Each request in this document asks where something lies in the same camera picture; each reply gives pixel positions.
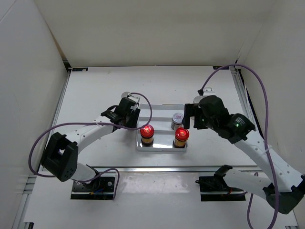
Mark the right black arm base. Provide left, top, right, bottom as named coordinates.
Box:
left=195, top=176, right=246, bottom=202

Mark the white divided tray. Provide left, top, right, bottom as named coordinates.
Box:
left=135, top=104, right=187, bottom=154

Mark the blue corner label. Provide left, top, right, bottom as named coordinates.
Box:
left=213, top=65, right=230, bottom=70
left=71, top=67, right=88, bottom=72

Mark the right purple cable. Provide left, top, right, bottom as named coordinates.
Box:
left=197, top=63, right=279, bottom=229

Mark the purple cable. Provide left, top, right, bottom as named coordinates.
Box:
left=28, top=92, right=153, bottom=200
left=197, top=63, right=279, bottom=229

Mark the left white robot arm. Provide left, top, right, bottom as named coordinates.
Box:
left=41, top=94, right=140, bottom=191

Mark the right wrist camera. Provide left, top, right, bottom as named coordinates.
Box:
left=203, top=87, right=216, bottom=96

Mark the right blue corner label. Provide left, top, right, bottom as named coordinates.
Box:
left=213, top=65, right=230, bottom=70

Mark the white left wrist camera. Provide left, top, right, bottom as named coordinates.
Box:
left=127, top=94, right=140, bottom=111

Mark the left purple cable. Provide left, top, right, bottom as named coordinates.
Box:
left=28, top=92, right=153, bottom=200

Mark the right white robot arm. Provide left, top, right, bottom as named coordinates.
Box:
left=182, top=95, right=305, bottom=214

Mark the red-cap bottle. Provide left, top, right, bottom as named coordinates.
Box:
left=173, top=127, right=190, bottom=148
left=140, top=125, right=154, bottom=146

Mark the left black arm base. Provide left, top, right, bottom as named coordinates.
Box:
left=70, top=172, right=117, bottom=200

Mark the left blue corner label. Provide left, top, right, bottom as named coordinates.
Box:
left=71, top=67, right=88, bottom=72

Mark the tall silver-cap bottle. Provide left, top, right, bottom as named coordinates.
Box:
left=121, top=92, right=130, bottom=98
left=193, top=96, right=202, bottom=104

